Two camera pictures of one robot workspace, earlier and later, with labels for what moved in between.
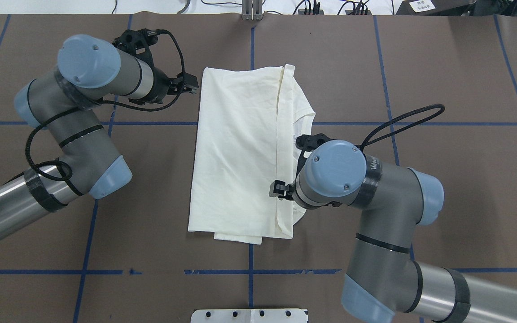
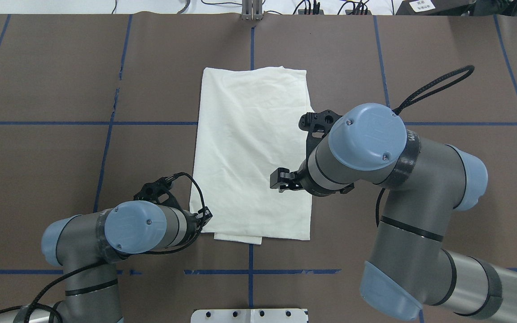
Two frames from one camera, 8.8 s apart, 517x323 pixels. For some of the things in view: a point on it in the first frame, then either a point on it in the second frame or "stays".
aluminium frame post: x=251 y=10 stays
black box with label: x=435 y=7 stays
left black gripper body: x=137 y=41 to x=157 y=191
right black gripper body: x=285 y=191 to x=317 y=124
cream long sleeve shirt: x=244 y=138 stays
